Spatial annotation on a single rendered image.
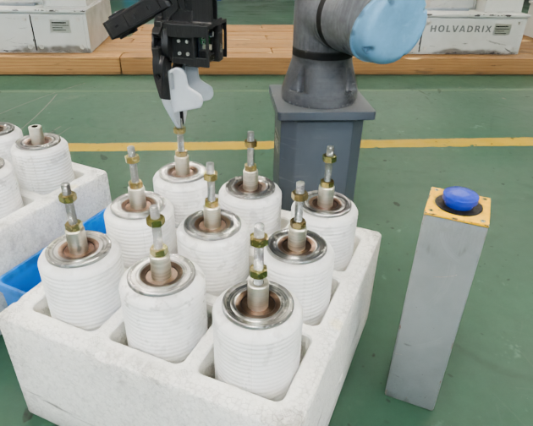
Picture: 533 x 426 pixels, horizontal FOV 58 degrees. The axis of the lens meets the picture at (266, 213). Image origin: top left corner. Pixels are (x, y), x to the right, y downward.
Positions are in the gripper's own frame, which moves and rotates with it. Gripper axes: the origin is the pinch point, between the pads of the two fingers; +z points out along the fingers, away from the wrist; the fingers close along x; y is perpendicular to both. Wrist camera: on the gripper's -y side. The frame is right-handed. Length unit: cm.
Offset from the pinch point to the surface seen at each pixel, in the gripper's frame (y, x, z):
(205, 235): 11.0, -16.2, 9.0
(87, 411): 0.7, -31.6, 27.6
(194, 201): 3.8, -3.4, 12.2
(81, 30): -110, 133, 17
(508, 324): 56, 9, 34
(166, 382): 13.2, -33.0, 16.4
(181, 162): 0.9, -1.0, 7.0
